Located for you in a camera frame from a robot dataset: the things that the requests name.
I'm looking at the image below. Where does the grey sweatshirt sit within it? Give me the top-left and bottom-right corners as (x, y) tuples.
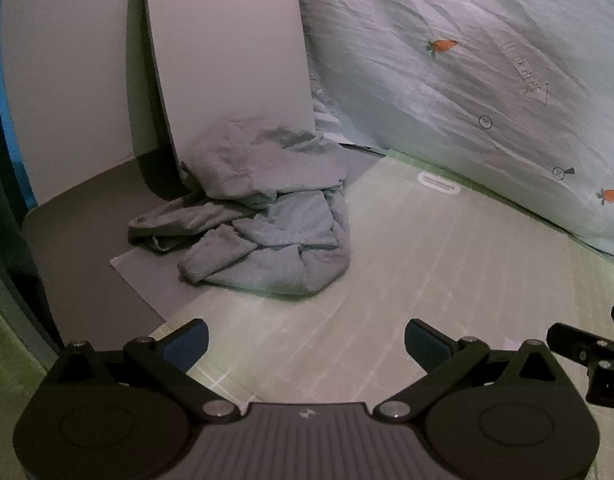
(128, 116), (352, 297)

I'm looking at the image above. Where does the white backdrop board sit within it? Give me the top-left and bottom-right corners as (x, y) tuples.
(142, 0), (318, 201)
(0, 0), (138, 211)

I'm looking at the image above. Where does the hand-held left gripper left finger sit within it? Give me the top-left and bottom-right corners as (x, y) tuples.
(54, 317), (242, 421)

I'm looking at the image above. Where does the blue panel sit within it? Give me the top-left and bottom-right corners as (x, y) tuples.
(0, 0), (38, 208)

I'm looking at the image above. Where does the carrot print blanket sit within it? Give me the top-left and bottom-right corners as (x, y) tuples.
(293, 0), (614, 261)

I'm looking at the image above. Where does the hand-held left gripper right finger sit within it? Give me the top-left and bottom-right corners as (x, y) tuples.
(372, 317), (562, 421)

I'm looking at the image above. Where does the green grid cutting mat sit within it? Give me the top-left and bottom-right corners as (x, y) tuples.
(109, 152), (614, 480)

